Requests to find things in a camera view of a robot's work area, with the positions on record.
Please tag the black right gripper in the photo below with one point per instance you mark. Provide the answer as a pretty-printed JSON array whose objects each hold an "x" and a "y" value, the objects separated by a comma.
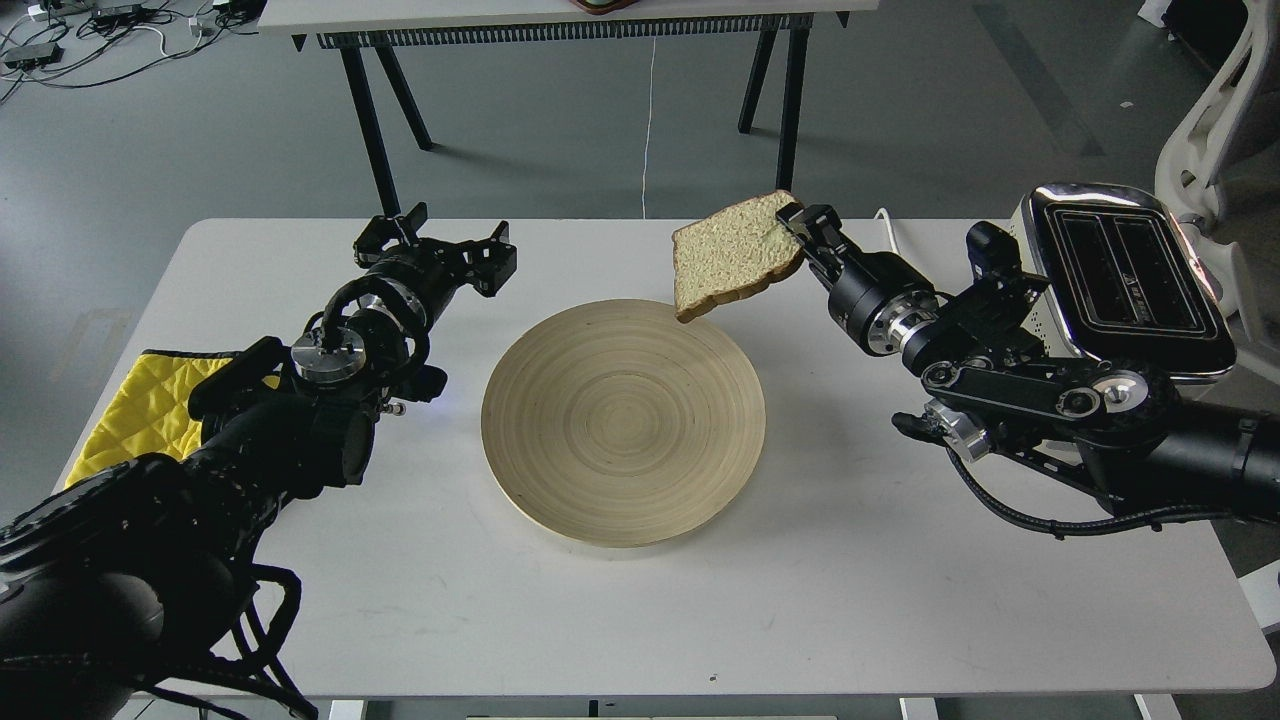
[{"x": 876, "y": 298}]

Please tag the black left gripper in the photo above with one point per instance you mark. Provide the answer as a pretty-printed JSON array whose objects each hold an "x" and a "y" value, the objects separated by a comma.
[{"x": 429, "y": 271}]

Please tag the slice of bread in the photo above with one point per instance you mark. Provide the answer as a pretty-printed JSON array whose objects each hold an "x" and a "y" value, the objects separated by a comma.
[{"x": 733, "y": 254}]

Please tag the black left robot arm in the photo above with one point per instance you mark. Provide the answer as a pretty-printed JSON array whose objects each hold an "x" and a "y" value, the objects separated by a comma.
[{"x": 144, "y": 572}]

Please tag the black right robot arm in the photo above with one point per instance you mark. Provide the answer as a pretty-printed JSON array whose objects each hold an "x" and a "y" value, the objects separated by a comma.
[{"x": 980, "y": 366}]

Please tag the silver toaster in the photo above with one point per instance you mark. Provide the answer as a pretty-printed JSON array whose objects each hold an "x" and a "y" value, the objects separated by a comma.
[{"x": 1125, "y": 307}]

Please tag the white background table black legs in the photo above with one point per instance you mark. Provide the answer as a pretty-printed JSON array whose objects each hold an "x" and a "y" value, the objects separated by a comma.
[{"x": 350, "y": 27}]

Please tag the round wooden plate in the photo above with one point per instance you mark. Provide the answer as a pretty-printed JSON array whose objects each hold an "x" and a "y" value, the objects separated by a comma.
[{"x": 612, "y": 424}]

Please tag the yellow quilted cloth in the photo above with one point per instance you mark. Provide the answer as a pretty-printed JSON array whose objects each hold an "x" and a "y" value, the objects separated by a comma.
[{"x": 148, "y": 413}]

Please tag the white office chair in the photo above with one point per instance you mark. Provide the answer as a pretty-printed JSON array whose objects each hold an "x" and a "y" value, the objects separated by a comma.
[{"x": 1235, "y": 118}]

